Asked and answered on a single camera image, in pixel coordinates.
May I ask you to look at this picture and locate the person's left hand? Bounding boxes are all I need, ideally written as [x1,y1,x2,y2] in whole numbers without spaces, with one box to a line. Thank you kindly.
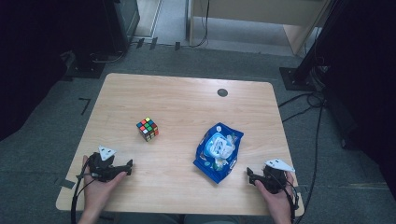
[81,155,129,215]

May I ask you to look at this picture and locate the multicoloured puzzle cube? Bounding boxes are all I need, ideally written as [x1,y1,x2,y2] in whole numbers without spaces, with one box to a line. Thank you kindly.
[135,117,160,143]

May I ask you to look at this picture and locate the black metal stand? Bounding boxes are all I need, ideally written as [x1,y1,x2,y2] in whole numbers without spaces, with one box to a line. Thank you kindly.
[278,0,344,91]

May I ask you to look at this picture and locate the thin black hanging cable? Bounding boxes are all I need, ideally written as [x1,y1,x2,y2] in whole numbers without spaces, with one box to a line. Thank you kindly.
[190,0,210,49]

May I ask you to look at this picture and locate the dark curtain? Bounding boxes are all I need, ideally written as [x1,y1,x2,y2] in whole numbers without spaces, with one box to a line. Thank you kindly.
[323,0,396,200]
[0,0,106,142]

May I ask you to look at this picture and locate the right hand-held gripper black cable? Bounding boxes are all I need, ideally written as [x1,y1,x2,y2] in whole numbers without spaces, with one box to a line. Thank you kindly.
[269,172,301,224]

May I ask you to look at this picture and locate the person's legs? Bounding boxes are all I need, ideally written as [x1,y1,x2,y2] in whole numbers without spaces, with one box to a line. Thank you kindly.
[116,213,242,224]

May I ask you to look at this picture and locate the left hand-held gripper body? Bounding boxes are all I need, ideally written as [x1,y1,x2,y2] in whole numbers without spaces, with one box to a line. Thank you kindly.
[88,145,127,184]

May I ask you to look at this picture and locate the black flat stand base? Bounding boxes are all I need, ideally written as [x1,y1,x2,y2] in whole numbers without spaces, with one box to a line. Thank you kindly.
[64,50,106,79]

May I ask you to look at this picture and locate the blue snack bag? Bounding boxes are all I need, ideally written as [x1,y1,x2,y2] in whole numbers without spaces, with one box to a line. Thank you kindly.
[192,121,245,185]

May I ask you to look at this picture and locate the hand-held gripper black cable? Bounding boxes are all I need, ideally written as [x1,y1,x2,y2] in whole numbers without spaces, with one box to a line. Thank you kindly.
[269,172,301,224]
[70,157,96,224]

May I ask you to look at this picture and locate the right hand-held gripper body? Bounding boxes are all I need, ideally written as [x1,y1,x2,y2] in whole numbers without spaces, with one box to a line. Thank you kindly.
[252,159,296,194]

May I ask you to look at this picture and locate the long black floor cable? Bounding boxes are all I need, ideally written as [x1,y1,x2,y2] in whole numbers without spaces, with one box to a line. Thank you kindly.
[293,102,325,224]

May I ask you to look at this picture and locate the light wooden cabinet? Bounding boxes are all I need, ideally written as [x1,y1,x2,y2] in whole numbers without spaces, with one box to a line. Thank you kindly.
[188,0,331,57]

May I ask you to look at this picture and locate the person's right hand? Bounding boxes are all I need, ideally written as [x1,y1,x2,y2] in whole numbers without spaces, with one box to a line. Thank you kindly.
[253,172,295,219]

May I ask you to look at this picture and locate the black looped floor cables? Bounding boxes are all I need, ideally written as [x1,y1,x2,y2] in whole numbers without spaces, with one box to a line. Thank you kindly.
[277,91,326,124]

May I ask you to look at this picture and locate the left hand-held gripper black cable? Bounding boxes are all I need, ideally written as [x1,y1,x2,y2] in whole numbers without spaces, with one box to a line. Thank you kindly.
[70,157,96,224]

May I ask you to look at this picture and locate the dark cabinet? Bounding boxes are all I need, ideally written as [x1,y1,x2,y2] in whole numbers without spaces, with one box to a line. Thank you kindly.
[102,0,141,54]

